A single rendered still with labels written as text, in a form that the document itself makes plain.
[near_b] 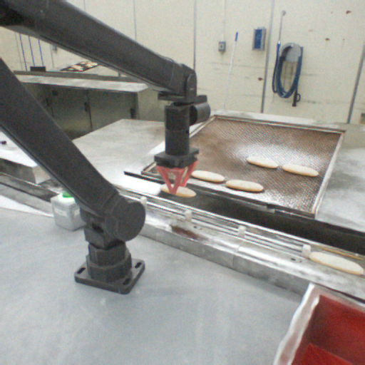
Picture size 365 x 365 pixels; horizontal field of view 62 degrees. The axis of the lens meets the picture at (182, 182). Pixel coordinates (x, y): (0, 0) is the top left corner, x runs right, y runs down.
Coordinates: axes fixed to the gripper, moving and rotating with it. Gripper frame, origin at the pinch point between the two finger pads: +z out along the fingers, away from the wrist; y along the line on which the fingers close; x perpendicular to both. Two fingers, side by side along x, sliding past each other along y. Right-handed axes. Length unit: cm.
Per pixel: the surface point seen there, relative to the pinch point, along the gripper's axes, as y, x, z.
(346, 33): 370, 6, -49
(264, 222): 13.6, -18.7, 10.6
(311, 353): -20.0, -36.6, 10.5
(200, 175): 14.8, 1.5, 2.0
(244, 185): 14.4, -11.8, 2.0
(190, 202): 13.2, 3.7, 10.6
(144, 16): 370, 296, -79
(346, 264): -0.2, -38.7, 6.7
